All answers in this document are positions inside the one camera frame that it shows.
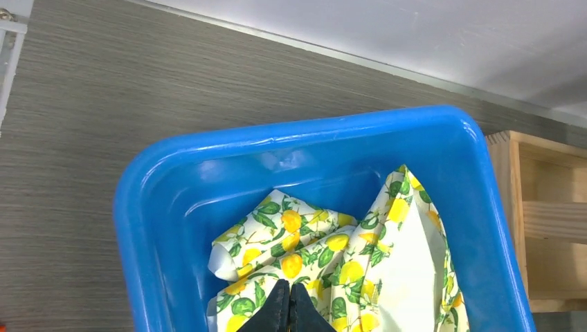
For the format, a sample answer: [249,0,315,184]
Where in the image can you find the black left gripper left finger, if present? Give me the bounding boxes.
[237,279,291,332]

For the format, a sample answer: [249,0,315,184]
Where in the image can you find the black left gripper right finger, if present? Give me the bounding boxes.
[289,283,335,332]

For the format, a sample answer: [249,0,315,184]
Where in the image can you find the lemon print skirt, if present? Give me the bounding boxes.
[206,166,470,331]

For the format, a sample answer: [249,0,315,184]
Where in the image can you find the blue plastic bin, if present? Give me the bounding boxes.
[113,106,535,331]

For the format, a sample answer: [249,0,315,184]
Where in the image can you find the wooden rack base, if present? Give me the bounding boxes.
[485,131,586,313]

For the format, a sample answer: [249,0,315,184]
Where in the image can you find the aluminium frame rail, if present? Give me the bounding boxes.
[1,8,28,124]

